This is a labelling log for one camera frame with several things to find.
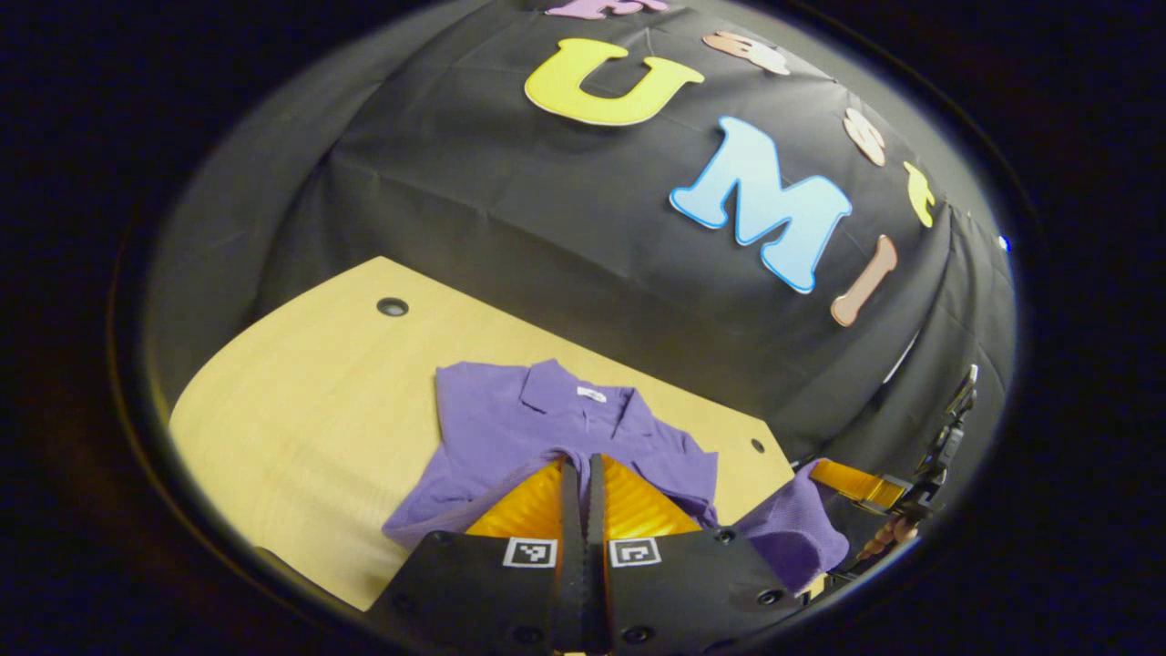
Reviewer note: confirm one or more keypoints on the black backdrop cloth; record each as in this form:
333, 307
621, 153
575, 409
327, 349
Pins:
547, 228

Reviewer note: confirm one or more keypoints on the purple polo shirt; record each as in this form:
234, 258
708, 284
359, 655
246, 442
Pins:
510, 419

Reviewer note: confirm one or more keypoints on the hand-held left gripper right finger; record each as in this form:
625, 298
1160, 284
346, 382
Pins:
597, 547

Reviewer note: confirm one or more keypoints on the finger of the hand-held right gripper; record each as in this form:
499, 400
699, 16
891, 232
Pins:
856, 483

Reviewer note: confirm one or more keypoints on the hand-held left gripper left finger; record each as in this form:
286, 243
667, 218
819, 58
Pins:
571, 547

